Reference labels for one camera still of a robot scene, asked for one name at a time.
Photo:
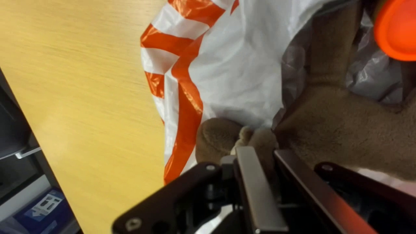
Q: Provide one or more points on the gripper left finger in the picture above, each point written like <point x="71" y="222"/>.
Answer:
<point x="261" y="195"/>

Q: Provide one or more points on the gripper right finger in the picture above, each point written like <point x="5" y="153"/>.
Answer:
<point x="321" y="195"/>

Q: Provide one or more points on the yellow cup with orange lid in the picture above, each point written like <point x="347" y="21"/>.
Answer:
<point x="399" y="30"/>

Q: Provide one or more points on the white orange striped plastic bag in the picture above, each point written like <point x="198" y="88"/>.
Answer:
<point x="235" y="73"/>

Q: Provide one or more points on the blue bin with label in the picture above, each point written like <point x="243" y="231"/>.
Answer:
<point x="44" y="209"/>

